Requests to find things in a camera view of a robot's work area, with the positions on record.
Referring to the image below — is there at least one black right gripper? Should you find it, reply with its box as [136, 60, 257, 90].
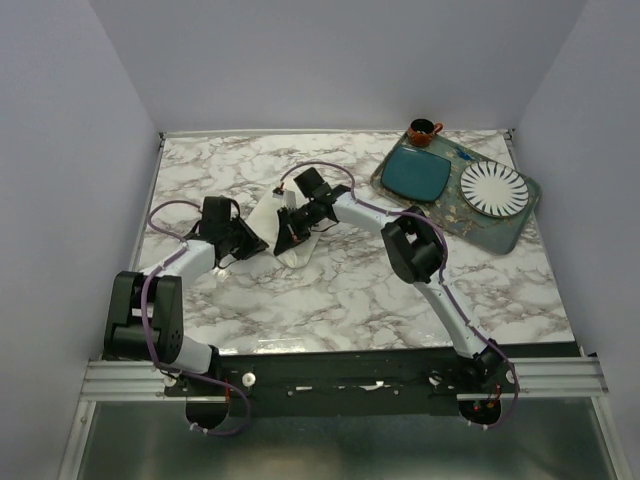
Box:
[275, 201, 320, 257]

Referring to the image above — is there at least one white cloth napkin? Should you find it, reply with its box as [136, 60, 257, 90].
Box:
[244, 192, 321, 269]

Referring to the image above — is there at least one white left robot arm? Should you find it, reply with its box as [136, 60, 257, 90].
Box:
[103, 196, 268, 395]

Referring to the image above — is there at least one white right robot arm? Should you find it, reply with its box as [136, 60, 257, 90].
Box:
[274, 167, 514, 392]

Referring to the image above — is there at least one teal square plate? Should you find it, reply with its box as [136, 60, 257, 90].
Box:
[381, 146, 451, 202]

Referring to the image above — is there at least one brown ceramic cup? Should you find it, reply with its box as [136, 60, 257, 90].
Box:
[407, 118, 444, 148]

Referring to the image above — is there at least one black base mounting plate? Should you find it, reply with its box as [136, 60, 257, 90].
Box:
[165, 347, 516, 418]

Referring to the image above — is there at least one white blue striped plate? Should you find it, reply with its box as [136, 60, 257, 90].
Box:
[460, 160, 529, 218]

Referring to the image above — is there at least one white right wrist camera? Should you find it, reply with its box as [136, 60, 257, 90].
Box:
[272, 185, 297, 211]

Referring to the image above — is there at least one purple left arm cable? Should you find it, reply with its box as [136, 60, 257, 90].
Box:
[142, 198, 252, 437]

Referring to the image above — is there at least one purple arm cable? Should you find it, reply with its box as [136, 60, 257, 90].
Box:
[142, 198, 252, 437]
[272, 160, 522, 431]

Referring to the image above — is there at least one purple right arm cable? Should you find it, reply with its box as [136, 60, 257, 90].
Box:
[272, 160, 522, 431]

